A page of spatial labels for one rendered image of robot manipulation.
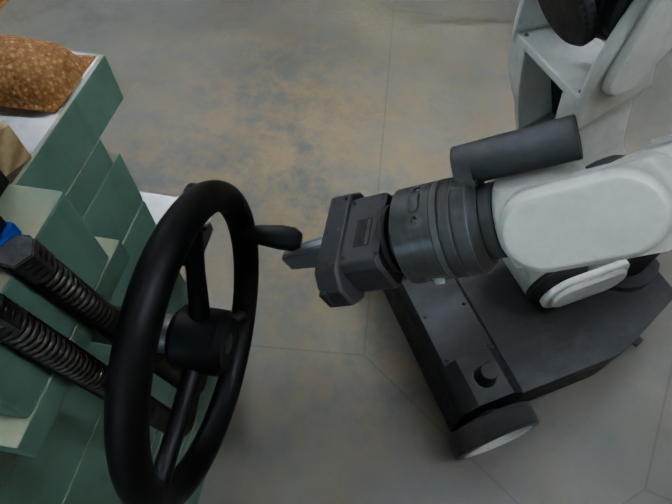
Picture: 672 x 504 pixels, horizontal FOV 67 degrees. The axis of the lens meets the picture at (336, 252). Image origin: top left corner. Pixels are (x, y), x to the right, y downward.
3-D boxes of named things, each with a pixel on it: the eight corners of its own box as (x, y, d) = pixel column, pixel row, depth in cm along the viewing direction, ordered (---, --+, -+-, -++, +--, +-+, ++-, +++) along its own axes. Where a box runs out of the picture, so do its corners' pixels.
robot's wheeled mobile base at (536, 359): (560, 206, 154) (610, 123, 126) (679, 357, 127) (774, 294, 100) (367, 267, 142) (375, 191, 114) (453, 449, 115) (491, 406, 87)
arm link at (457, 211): (476, 249, 51) (602, 229, 45) (451, 295, 42) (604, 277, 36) (448, 139, 48) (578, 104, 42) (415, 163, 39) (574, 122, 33)
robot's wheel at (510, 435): (438, 435, 104) (453, 443, 121) (449, 459, 102) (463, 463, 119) (526, 393, 102) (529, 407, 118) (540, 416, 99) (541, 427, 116)
